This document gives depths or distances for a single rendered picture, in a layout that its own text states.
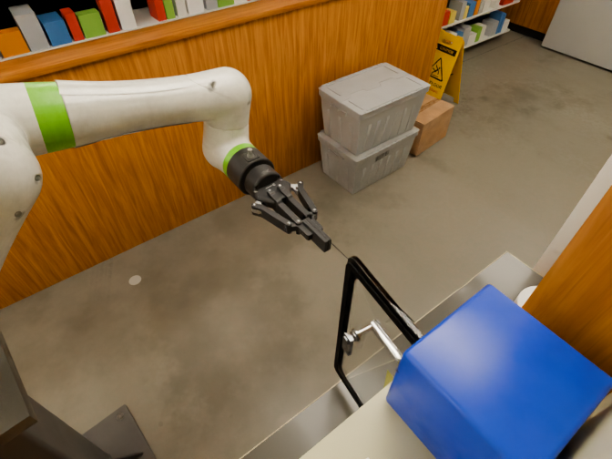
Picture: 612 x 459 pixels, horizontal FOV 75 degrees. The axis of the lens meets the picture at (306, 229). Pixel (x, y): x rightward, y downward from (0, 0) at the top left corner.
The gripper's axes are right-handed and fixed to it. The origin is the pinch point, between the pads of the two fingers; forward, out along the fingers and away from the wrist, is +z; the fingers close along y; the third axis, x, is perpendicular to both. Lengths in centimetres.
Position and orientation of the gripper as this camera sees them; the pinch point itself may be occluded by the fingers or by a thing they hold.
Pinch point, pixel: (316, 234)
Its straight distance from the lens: 75.2
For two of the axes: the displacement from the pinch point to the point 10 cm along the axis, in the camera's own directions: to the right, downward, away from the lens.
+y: 8.0, -4.4, 4.1
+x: -0.1, 6.8, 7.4
